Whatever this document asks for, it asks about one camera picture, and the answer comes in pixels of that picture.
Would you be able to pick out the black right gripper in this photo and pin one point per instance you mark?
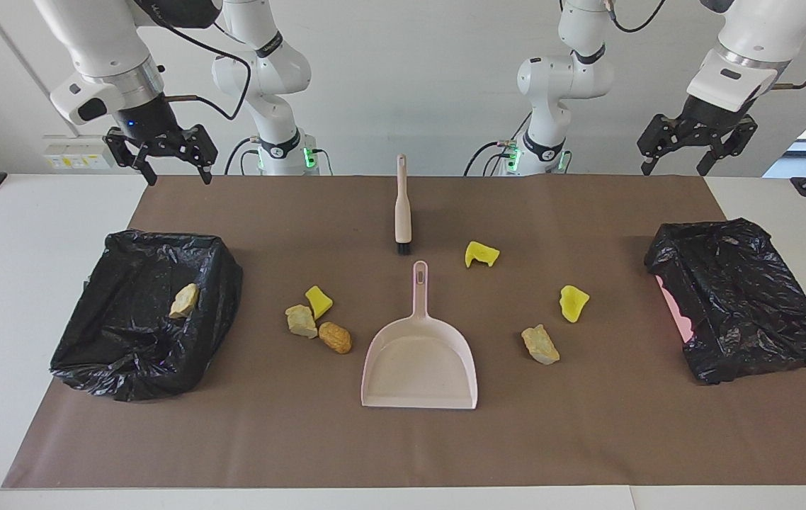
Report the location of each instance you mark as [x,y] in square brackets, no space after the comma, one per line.
[151,124]

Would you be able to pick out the brown rounded foam lump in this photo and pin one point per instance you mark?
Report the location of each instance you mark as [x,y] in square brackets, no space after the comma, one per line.
[336,338]

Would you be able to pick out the open black bag lined bin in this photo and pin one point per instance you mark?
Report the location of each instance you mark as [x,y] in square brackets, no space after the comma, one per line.
[127,340]

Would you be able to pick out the white wall socket box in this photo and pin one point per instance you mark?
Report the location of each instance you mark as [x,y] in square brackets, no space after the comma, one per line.
[77,152]

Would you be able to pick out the beige hand brush black bristles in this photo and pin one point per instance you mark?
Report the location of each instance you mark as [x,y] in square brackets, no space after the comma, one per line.
[403,212]

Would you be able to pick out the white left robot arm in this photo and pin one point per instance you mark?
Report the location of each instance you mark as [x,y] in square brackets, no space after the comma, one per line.
[559,78]

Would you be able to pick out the brown table mat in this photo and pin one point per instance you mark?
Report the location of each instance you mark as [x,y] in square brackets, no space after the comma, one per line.
[403,439]

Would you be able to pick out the notched yellow sponge piece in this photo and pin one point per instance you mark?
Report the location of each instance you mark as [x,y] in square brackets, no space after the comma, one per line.
[479,253]

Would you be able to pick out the slim tan foam chunk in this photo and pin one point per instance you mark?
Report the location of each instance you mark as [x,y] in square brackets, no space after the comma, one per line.
[183,301]

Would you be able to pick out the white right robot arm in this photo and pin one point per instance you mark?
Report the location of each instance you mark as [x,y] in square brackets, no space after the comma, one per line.
[261,78]

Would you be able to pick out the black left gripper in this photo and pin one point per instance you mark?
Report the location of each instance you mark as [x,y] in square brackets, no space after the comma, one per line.
[711,120]

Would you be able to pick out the pale pink plastic dustpan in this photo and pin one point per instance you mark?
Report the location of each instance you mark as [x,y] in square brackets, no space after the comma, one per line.
[421,361]

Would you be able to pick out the small yellow sponge wedge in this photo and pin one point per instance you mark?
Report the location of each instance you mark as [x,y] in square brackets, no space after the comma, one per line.
[318,301]

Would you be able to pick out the small pale foam chunk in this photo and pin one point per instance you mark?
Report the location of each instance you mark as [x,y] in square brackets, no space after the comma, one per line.
[302,322]

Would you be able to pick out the pink bin wrapped black bag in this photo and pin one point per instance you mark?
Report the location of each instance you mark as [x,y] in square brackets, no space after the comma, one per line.
[750,304]

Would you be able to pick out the large pale foam chunk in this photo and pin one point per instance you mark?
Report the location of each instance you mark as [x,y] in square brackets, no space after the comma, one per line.
[541,345]

